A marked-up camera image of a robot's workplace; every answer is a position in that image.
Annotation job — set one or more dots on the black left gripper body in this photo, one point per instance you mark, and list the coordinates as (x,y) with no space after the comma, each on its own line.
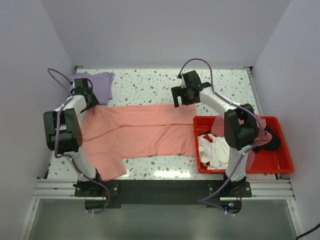
(94,101)

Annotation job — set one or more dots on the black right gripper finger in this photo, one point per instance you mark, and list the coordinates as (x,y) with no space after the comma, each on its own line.
(187,100)
(176,92)

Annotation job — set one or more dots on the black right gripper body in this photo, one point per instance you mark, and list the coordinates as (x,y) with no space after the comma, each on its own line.
(187,89)

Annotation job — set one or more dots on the salmon pink t shirt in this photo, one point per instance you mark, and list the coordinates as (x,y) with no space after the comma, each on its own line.
(113,133)

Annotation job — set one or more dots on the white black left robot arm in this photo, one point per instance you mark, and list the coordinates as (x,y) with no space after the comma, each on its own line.
(63,132)

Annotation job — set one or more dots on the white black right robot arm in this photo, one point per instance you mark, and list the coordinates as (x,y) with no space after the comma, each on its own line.
(240,122)

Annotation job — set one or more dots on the folded purple t shirt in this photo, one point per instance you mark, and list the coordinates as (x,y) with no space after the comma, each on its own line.
(102,84)

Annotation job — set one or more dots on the white t shirt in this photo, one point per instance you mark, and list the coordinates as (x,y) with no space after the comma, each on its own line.
(213,151)

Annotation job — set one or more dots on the dusty rose t shirt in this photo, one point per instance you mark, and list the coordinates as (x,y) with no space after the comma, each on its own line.
(217,130)

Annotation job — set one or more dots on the black t shirt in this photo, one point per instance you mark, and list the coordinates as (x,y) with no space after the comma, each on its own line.
(271,142)

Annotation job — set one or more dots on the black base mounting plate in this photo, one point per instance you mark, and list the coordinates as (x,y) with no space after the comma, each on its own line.
(114,194)

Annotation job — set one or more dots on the red plastic bin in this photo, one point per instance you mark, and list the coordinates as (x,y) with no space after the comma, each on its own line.
(265,162)

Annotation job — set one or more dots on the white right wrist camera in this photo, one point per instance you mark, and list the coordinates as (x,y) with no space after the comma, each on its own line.
(181,77)

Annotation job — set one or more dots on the aluminium front rail frame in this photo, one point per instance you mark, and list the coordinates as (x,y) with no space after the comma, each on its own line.
(260,189)

